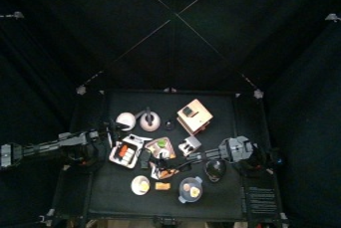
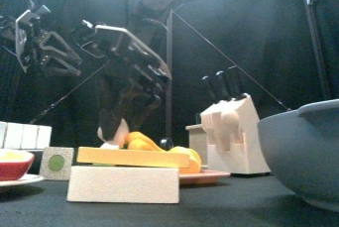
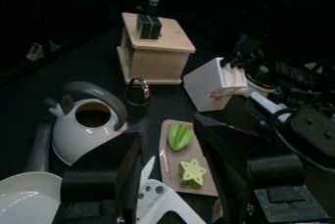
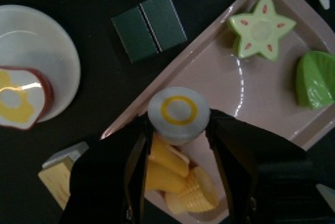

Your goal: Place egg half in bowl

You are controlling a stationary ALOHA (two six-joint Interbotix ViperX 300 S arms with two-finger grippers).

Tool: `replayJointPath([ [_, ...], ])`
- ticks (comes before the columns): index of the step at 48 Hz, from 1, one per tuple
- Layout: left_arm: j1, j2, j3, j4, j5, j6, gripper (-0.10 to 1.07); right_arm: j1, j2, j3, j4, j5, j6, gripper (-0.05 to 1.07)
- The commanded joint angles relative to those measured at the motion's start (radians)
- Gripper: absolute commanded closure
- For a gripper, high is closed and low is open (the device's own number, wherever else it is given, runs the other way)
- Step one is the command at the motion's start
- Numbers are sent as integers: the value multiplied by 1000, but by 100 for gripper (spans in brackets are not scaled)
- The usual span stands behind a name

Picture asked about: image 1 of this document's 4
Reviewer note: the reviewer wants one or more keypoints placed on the orange salmon sushi toy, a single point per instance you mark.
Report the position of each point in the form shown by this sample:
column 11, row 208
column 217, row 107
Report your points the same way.
column 123, row 151

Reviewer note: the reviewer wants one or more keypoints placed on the grey toy toaster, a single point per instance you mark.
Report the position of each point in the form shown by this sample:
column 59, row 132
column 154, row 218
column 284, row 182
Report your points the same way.
column 189, row 145

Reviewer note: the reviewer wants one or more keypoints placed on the orange toy carrot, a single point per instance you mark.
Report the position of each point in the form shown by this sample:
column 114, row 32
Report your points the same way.
column 165, row 173

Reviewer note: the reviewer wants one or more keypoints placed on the black toy pan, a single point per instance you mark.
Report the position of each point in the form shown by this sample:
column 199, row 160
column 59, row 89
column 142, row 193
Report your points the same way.
column 215, row 170

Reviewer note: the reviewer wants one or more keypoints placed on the white rectangular sushi tray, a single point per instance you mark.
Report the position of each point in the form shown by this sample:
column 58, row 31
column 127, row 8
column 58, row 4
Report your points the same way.
column 125, row 152

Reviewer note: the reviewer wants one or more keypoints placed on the white rice roll toy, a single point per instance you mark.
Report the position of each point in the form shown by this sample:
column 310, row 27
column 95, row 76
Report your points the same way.
column 129, row 156

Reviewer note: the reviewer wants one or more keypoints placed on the orange toy block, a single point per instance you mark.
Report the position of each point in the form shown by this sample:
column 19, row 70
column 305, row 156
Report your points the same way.
column 162, row 185

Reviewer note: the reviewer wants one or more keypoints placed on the white toy food piece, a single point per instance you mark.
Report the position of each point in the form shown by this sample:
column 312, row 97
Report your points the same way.
column 162, row 154

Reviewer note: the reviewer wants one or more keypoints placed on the small dark round toy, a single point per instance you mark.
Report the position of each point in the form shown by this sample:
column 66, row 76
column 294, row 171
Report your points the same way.
column 169, row 125

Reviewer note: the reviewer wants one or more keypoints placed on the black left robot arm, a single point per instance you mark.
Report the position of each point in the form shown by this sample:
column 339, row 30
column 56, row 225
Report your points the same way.
column 48, row 145

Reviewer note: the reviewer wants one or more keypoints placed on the black flat toy piece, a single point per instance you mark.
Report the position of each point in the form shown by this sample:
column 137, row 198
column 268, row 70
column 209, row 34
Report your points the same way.
column 145, row 159

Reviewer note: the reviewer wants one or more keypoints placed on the grey toy frying pan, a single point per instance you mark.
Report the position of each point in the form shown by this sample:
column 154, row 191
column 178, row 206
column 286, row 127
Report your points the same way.
column 190, row 189

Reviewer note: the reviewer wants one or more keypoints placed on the small brown toy food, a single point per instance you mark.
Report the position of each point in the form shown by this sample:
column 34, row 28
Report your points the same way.
column 186, row 187

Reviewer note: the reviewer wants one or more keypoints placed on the toy fried egg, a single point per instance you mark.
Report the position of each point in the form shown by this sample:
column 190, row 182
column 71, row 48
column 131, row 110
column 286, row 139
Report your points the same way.
column 194, row 191

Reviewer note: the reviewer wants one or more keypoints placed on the white bowl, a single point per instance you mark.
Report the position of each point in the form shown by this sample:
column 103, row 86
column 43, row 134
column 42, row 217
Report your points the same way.
column 141, row 185

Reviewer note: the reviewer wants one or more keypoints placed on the toy egg half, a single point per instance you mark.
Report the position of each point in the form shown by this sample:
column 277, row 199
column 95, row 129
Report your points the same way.
column 143, row 185

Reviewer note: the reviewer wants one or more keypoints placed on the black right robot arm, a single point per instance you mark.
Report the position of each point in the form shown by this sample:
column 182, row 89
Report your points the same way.
column 236, row 150

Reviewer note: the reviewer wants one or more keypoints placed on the green toy vegetable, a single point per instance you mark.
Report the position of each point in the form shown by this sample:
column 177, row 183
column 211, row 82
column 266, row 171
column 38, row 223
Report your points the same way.
column 162, row 143

